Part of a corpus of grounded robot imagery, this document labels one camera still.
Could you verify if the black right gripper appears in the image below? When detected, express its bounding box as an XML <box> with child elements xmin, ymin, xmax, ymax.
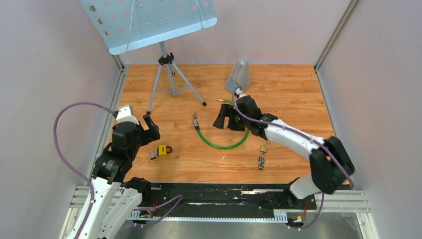
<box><xmin>212</xmin><ymin>104</ymin><xmax>249</xmax><ymax>132</ymax></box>

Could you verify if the yellow padlock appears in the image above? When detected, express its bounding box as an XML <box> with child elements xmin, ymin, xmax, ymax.
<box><xmin>157</xmin><ymin>145</ymin><xmax>173</xmax><ymax>157</ymax></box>

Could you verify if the small brass padlock with keys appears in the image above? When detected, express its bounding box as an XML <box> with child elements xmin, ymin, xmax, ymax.
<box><xmin>258</xmin><ymin>140</ymin><xmax>272</xmax><ymax>170</ymax></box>

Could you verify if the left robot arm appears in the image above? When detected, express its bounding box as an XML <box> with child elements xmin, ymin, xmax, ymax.
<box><xmin>67</xmin><ymin>111</ymin><xmax>160</xmax><ymax>239</ymax></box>

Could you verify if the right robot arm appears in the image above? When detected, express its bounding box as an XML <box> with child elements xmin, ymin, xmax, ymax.
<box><xmin>213</xmin><ymin>95</ymin><xmax>355</xmax><ymax>208</ymax></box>

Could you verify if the blue translucent metronome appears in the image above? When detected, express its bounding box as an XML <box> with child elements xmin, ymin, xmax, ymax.
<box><xmin>224</xmin><ymin>57</ymin><xmax>250</xmax><ymax>93</ymax></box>

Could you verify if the grey music stand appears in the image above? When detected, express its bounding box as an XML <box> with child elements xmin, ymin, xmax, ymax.
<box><xmin>77</xmin><ymin>0</ymin><xmax>218</xmax><ymax>116</ymax></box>

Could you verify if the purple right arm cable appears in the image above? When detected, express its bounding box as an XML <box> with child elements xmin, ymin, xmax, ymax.
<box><xmin>231</xmin><ymin>86</ymin><xmax>355</xmax><ymax>231</ymax></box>

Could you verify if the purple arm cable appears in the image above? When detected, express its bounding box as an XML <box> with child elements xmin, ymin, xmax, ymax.
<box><xmin>231</xmin><ymin>86</ymin><xmax>355</xmax><ymax>231</ymax></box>
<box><xmin>53</xmin><ymin>102</ymin><xmax>184</xmax><ymax>239</ymax></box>

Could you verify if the green cable lock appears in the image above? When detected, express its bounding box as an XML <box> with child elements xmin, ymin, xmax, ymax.
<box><xmin>190</xmin><ymin>110</ymin><xmax>250</xmax><ymax>150</ymax></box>

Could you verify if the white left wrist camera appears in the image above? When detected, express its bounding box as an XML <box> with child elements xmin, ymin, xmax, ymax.
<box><xmin>116</xmin><ymin>105</ymin><xmax>140</xmax><ymax>125</ymax></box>

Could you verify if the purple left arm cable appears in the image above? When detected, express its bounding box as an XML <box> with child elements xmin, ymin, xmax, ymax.
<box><xmin>53</xmin><ymin>102</ymin><xmax>184</xmax><ymax>239</ymax></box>

